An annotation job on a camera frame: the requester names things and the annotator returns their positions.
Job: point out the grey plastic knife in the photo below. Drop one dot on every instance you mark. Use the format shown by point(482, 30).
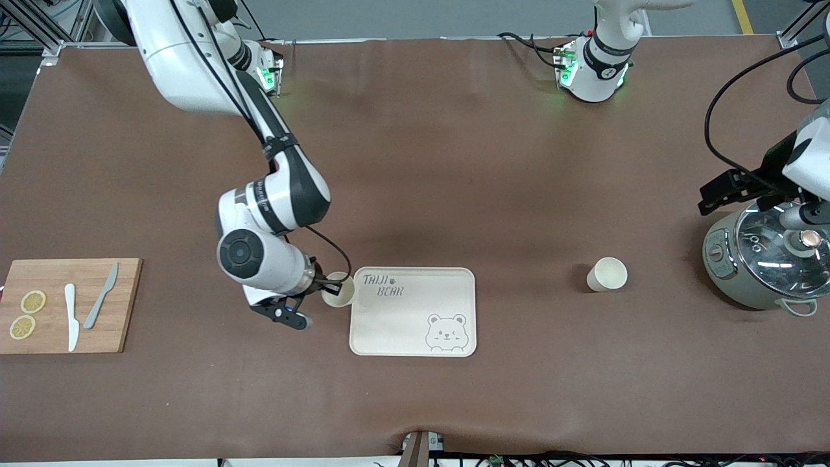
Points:
point(98, 301)

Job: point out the glass pot lid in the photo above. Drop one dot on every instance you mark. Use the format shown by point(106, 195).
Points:
point(771, 259)

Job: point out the beige bear print tray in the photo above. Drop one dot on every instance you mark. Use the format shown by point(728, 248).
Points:
point(415, 324)

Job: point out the white plastic cup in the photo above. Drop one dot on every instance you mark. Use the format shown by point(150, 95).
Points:
point(340, 296)
point(608, 274)

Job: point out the yellow lemon slice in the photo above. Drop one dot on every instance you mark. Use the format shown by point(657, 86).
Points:
point(23, 327)
point(33, 301)

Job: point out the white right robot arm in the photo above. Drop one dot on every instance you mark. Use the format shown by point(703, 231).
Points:
point(188, 58)

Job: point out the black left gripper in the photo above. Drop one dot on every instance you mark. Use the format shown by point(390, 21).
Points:
point(757, 185)

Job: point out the brown mounting post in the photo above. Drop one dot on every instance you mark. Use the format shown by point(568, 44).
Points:
point(416, 451)

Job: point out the grey-green cooking pot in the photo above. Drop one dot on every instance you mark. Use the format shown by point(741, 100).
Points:
point(723, 266)

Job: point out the aluminium frame profile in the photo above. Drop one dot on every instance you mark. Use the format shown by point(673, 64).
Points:
point(794, 29)
point(45, 32)

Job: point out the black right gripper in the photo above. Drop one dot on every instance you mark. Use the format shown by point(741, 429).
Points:
point(319, 279)

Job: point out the wooden cutting board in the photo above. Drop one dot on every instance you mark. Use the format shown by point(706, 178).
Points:
point(58, 272)

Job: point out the white plastic knife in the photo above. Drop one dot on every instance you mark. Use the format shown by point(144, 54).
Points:
point(72, 321)

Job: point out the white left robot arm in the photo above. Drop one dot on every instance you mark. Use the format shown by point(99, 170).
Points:
point(596, 65)

